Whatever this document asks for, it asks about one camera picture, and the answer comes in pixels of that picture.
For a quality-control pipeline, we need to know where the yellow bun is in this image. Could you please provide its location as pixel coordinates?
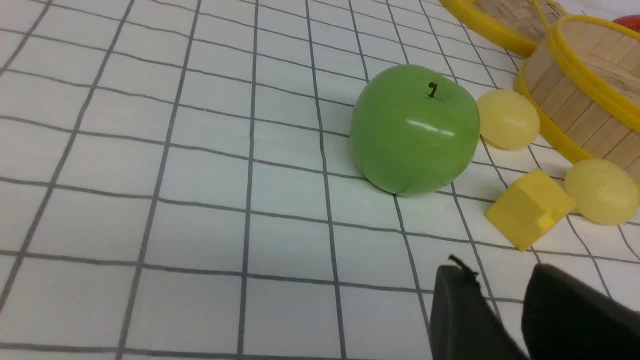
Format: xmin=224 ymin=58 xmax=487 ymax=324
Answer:
xmin=476 ymin=89 xmax=540 ymax=151
xmin=563 ymin=158 xmax=639 ymax=226

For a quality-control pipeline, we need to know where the red tomato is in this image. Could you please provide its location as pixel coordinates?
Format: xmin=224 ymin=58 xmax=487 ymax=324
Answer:
xmin=612 ymin=14 xmax=640 ymax=32

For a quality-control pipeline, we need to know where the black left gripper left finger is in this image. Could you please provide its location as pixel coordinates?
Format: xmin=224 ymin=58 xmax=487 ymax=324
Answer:
xmin=429 ymin=255 xmax=528 ymax=360

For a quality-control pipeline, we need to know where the yellow cube block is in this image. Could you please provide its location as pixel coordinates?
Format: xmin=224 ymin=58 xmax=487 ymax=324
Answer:
xmin=485 ymin=169 xmax=576 ymax=252

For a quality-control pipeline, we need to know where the bamboo steamer tray yellow rim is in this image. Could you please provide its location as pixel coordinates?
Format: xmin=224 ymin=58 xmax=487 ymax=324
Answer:
xmin=513 ymin=14 xmax=640 ymax=182

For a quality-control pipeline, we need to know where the woven steamer lid yellow rim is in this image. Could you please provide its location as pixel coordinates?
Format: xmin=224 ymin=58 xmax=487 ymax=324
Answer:
xmin=440 ymin=0 xmax=568 ymax=58

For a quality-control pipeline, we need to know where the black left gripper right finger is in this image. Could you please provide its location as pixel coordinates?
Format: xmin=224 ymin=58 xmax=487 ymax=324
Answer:
xmin=521 ymin=264 xmax=640 ymax=360

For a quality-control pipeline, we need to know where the green apple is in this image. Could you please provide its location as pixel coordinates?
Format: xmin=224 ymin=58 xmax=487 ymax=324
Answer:
xmin=350 ymin=64 xmax=480 ymax=196

